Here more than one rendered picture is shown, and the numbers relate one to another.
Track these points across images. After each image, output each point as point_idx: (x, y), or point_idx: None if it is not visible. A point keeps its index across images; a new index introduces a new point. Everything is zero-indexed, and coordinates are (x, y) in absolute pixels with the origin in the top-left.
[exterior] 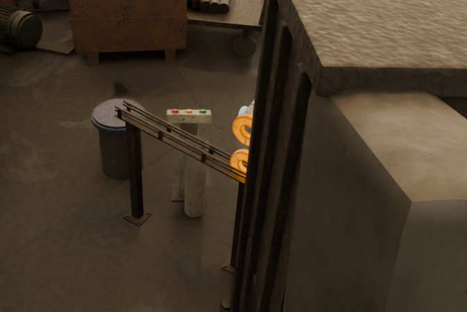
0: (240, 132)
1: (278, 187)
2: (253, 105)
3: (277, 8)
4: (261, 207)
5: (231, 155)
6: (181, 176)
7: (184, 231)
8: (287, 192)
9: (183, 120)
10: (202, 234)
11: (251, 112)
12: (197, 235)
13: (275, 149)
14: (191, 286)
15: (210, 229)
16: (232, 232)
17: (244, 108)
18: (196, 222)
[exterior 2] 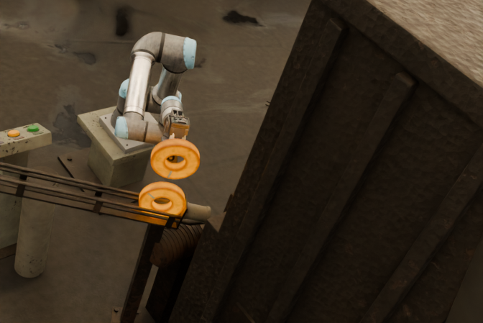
0: (162, 165)
1: (411, 267)
2: (133, 114)
3: (343, 44)
4: (309, 275)
5: (132, 192)
6: (1, 224)
7: (34, 302)
8: (422, 270)
9: (14, 149)
10: (60, 296)
11: (134, 124)
12: (53, 300)
13: (350, 212)
14: None
15: (66, 285)
16: (96, 278)
17: (123, 119)
18: (42, 282)
